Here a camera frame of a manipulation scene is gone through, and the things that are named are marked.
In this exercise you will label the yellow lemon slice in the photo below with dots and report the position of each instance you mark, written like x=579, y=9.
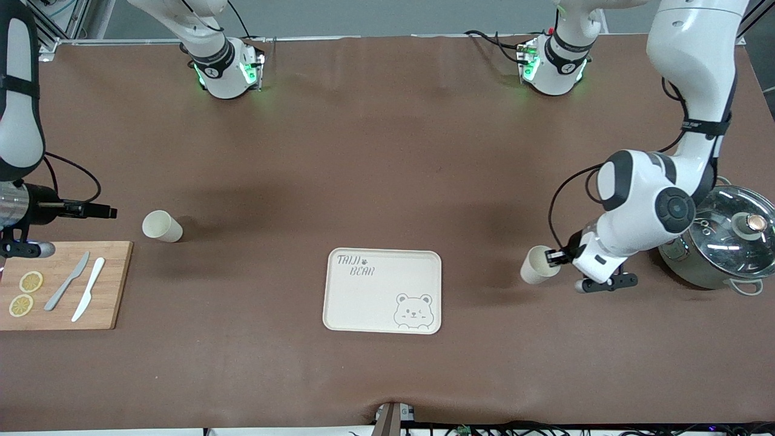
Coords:
x=31, y=281
x=21, y=305

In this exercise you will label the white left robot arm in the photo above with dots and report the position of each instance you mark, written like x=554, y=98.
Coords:
x=690, y=48

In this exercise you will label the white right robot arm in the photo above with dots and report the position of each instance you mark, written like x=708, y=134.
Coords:
x=18, y=139

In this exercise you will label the white plastic knife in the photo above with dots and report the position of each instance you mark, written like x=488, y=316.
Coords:
x=89, y=287

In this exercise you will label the white IKEA cup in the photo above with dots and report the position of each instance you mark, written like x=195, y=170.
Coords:
x=158, y=225
x=536, y=266

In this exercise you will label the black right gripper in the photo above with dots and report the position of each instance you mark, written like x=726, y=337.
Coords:
x=41, y=212

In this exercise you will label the cream bear print tray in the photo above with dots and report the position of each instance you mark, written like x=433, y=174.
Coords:
x=375, y=297

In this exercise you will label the grey plastic knife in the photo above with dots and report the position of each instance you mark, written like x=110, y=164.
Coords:
x=66, y=283

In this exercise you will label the aluminium frame profile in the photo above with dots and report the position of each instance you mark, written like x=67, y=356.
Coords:
x=54, y=24

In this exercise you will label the glass pot lid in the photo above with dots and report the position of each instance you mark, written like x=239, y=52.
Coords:
x=732, y=242

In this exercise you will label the wooden cutting board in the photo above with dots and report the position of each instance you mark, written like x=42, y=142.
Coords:
x=115, y=284

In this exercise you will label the grey-green electric pot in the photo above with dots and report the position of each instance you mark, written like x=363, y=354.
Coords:
x=690, y=272

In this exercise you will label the metal table bracket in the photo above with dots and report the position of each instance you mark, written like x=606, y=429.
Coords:
x=390, y=419

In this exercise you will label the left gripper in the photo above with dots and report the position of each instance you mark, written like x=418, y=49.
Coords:
x=568, y=254

